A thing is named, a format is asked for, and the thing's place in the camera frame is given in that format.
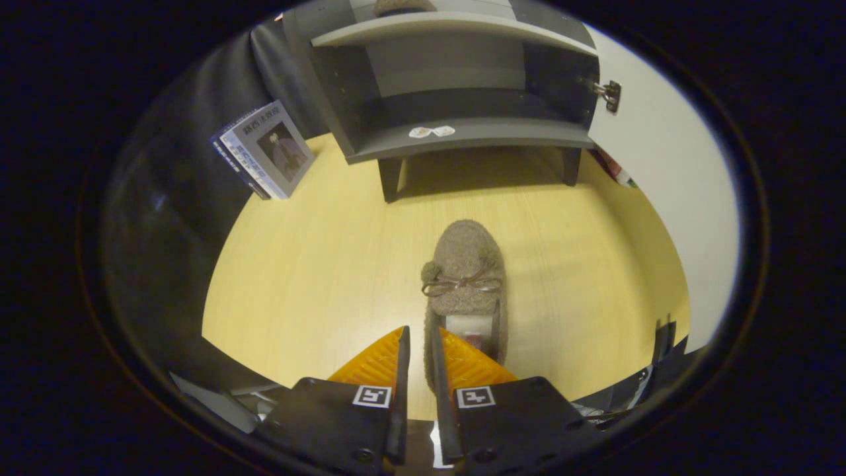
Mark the metal door hinge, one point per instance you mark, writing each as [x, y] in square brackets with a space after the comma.
[608, 92]

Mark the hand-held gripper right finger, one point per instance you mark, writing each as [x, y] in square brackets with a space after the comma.
[444, 410]

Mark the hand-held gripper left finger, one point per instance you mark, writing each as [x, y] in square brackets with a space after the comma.
[398, 396]

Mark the dark blue book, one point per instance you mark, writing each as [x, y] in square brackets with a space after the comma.
[228, 155]

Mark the grey portrait cover book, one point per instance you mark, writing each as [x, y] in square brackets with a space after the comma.
[274, 149]

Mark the grey shoe cabinet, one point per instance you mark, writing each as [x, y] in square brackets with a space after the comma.
[462, 132]

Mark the black backdrop cloth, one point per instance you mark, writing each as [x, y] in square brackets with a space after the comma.
[165, 218]

